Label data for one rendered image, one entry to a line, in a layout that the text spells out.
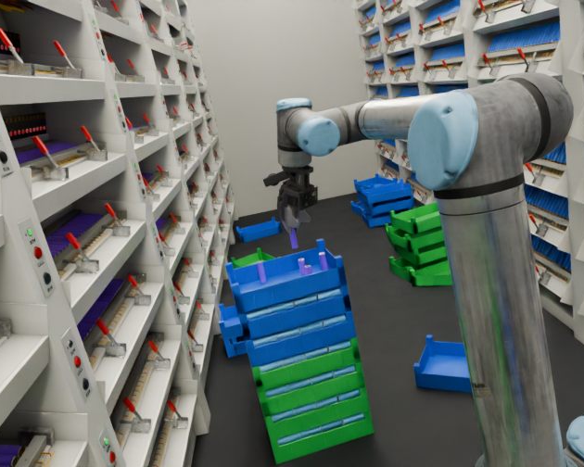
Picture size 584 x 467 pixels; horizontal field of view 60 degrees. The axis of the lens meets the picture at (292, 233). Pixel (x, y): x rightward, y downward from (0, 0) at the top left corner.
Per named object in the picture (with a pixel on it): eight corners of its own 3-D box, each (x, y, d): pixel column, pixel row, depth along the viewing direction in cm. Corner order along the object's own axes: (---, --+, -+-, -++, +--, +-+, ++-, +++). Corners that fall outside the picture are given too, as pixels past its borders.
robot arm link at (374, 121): (619, 55, 65) (371, 93, 128) (542, 73, 62) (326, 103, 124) (622, 145, 68) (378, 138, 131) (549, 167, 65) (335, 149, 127)
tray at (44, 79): (105, 98, 134) (104, 44, 131) (-11, 106, 76) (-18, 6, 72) (25, 91, 132) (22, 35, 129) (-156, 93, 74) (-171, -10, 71)
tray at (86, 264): (146, 235, 145) (146, 188, 141) (71, 333, 87) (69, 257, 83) (72, 230, 143) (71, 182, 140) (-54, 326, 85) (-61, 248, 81)
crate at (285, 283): (326, 262, 155) (322, 237, 152) (347, 284, 136) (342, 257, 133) (231, 287, 150) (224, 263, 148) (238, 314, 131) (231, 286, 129)
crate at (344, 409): (348, 374, 166) (344, 353, 164) (370, 410, 147) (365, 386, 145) (260, 401, 161) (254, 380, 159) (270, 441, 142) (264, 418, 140)
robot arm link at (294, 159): (270, 146, 133) (297, 138, 139) (271, 164, 135) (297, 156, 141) (294, 154, 127) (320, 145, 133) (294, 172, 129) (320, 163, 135)
